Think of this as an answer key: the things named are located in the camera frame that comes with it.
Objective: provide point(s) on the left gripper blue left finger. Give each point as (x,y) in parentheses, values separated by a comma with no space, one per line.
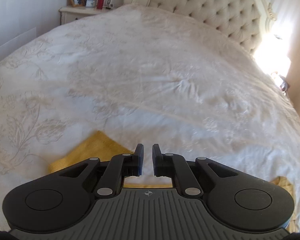
(118,169)

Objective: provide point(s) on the white bedside table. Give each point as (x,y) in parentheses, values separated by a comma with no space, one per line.
(70,14)

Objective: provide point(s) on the red water bottle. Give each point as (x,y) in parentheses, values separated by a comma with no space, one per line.
(99,5)

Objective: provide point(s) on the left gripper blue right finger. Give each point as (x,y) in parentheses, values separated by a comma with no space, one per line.
(175,166)

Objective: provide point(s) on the white floral bedspread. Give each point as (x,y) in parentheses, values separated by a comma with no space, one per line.
(143,75)

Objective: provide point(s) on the mustard yellow knit sweater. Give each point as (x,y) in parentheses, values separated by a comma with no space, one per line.
(100,145)

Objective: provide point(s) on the cream tufted headboard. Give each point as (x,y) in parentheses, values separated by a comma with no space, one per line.
(246,22)

